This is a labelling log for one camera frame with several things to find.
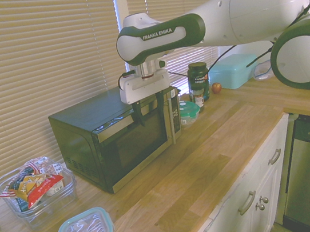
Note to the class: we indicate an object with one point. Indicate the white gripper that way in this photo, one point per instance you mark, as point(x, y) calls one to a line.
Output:
point(145, 87)

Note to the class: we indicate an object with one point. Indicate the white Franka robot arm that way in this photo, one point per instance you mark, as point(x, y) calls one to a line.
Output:
point(216, 20)

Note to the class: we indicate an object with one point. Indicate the black microwave oven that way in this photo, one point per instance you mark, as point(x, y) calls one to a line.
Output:
point(73, 133)

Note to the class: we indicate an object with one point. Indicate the round container green lid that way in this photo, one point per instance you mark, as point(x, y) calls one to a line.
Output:
point(189, 112)

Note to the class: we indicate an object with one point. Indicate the small spice jar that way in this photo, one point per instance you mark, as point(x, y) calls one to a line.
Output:
point(199, 99)

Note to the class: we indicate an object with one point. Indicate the dark green supplement tub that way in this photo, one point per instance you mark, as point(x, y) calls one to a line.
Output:
point(199, 76)

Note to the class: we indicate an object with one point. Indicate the red apple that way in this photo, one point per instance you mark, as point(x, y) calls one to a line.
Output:
point(216, 87)

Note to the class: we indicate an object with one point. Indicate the teal plastic bread box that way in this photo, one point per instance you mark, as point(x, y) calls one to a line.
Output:
point(232, 70)

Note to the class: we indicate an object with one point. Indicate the white kitchen cabinet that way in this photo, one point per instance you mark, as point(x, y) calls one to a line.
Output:
point(239, 182)

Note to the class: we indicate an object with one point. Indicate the clear plastic bag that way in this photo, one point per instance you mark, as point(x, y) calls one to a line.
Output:
point(263, 72)

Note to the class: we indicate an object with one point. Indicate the wide beige window blind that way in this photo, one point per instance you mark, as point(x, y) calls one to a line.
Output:
point(35, 66)

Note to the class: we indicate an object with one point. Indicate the white striped snack bag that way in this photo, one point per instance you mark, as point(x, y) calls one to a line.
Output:
point(38, 162)

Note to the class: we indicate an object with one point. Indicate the red snack bag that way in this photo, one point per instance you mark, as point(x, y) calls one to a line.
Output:
point(42, 188)

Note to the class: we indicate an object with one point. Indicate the clear plastic storage bin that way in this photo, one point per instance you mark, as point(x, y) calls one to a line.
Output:
point(54, 202)

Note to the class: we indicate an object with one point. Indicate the round silver cabinet knob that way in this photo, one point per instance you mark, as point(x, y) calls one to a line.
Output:
point(260, 207)
point(265, 199)

